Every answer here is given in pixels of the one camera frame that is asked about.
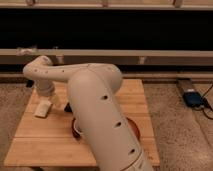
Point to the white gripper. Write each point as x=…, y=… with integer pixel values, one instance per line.
x=46, y=88

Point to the white rectangular sponge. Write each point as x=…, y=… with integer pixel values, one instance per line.
x=42, y=109

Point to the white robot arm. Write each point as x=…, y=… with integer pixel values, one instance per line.
x=91, y=89

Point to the black smartphone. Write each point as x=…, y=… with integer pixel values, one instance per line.
x=68, y=108

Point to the wooden table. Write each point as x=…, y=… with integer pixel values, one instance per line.
x=49, y=142

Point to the orange bowl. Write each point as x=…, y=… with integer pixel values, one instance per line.
x=134, y=127

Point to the blue power box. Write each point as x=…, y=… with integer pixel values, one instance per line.
x=192, y=98

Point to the white ceramic cup dark handle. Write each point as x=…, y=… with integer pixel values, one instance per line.
x=76, y=131

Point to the grey metal rail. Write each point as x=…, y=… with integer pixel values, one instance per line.
x=120, y=57

